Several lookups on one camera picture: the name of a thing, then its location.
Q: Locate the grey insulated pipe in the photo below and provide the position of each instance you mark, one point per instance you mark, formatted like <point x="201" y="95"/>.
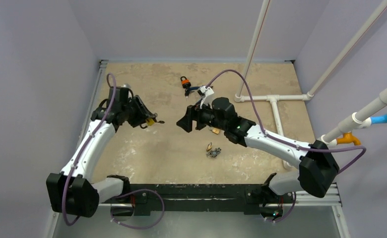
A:
<point x="357" y="118"/>

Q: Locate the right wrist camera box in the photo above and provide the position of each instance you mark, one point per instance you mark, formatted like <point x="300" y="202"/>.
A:
<point x="207" y="95"/>

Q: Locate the white pvc pipe frame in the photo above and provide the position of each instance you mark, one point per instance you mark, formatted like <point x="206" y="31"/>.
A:
<point x="300" y="45"/>

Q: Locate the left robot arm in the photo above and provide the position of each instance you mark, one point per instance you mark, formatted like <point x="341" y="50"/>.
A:
<point x="71" y="191"/>

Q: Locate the yellow black padlock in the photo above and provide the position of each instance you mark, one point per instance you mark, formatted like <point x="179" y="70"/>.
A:
<point x="149" y="122"/>

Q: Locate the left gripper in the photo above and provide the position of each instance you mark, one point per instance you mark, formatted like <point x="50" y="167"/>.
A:
<point x="142" y="113"/>

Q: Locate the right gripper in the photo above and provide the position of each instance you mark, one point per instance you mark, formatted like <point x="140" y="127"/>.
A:
<point x="196" y="116"/>

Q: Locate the blue handled pliers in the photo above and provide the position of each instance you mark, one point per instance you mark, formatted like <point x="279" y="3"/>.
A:
<point x="189" y="89"/>

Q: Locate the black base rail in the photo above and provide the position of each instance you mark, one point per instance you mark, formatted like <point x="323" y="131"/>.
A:
<point x="249" y="199"/>

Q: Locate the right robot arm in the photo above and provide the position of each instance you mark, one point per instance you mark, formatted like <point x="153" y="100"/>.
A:
<point x="315" y="167"/>

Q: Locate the orange black padlock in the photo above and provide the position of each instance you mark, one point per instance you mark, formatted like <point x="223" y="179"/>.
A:
<point x="185" y="82"/>

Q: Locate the orange tap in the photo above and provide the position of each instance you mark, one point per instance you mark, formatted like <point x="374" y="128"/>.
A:
<point x="348" y="138"/>

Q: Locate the long shackle brass padlock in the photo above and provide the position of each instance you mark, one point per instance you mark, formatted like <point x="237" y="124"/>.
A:
<point x="209" y="147"/>

